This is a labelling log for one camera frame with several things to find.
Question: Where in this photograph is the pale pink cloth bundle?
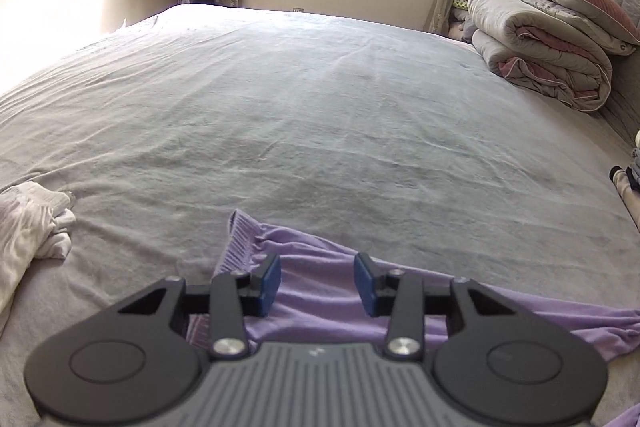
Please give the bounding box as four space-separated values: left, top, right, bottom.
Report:
447 19 478 42

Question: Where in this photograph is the white crumpled garment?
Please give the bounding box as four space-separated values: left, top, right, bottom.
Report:
0 181 77 323

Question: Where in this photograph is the beige folded garment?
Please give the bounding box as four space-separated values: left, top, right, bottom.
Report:
609 164 640 230

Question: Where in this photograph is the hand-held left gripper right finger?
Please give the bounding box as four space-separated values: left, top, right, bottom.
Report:
353 252 521 360

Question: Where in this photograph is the grey bed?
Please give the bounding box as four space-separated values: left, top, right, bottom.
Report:
0 3 640 427

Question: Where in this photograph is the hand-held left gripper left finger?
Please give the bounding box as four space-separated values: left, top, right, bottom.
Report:
117 253 282 360

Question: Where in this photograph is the grey quilted headboard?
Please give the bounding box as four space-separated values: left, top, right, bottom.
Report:
590 0 640 142

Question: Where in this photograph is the folded grey pink duvet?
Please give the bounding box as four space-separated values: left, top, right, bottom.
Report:
467 0 615 112

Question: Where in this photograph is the purple sweater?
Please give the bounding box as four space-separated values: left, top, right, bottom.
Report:
185 209 640 427

